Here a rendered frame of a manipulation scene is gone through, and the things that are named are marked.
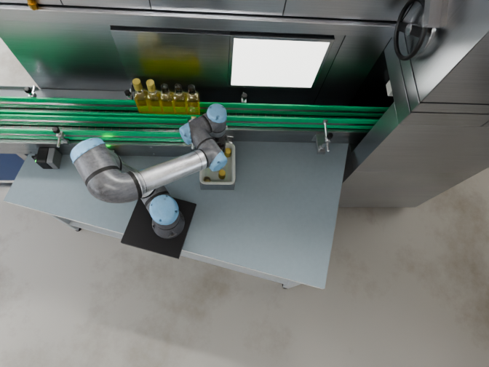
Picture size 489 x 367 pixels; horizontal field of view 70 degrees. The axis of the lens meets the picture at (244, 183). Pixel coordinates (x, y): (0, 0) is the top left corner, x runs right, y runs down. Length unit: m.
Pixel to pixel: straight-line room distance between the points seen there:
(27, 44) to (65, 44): 0.16
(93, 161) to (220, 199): 0.77
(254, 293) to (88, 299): 1.07
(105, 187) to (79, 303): 1.51
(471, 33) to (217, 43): 0.89
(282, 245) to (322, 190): 0.36
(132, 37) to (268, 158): 0.86
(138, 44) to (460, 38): 1.16
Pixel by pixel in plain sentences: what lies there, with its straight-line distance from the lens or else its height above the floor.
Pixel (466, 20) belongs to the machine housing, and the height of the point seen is 1.68.
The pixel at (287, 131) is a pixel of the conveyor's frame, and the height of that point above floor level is 0.87.
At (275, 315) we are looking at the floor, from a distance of 2.45.
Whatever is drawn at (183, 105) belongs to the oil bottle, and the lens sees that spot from 1.66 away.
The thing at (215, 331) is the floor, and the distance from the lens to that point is 2.42.
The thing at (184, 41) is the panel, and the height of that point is 1.28.
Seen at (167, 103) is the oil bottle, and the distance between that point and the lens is 1.65.
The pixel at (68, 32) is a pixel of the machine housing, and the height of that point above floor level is 1.27.
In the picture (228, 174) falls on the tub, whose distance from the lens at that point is 1.78.
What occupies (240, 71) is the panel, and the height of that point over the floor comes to 1.10.
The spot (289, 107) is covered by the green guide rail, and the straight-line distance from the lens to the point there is 1.79.
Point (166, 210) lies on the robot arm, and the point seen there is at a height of 1.00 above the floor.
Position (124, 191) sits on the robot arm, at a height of 1.37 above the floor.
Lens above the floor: 2.42
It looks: 69 degrees down
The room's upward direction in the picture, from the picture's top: 12 degrees clockwise
